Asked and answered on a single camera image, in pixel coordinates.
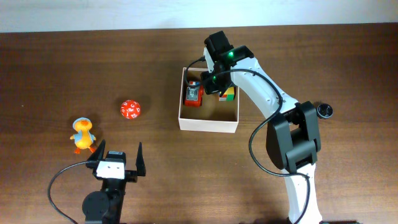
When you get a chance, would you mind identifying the orange plush duck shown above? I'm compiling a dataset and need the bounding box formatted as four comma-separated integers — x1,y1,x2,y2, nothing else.
70,117,96,154

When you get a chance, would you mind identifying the colourful puzzle cube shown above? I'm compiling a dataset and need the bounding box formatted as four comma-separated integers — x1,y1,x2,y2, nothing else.
219,87,235,101

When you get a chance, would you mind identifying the white cardboard box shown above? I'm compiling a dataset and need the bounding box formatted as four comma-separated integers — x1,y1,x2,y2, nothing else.
178,81,239,133

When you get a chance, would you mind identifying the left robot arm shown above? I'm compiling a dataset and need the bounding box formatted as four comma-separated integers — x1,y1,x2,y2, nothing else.
82,141,146,224

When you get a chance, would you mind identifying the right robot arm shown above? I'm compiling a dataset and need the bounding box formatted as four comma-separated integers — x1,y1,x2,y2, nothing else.
201,31,323,223

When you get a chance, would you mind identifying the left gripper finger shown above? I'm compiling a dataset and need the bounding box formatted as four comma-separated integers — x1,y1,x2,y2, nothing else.
136,142,146,171
88,139,106,161

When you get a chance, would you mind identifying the black round cap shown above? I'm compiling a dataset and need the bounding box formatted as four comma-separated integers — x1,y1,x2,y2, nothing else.
317,103,333,119

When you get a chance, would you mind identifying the red letter ball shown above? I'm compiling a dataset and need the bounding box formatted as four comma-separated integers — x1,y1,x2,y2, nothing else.
121,100,141,119

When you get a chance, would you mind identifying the red toy car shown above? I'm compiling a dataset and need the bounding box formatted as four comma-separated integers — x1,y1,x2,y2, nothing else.
183,85,204,107

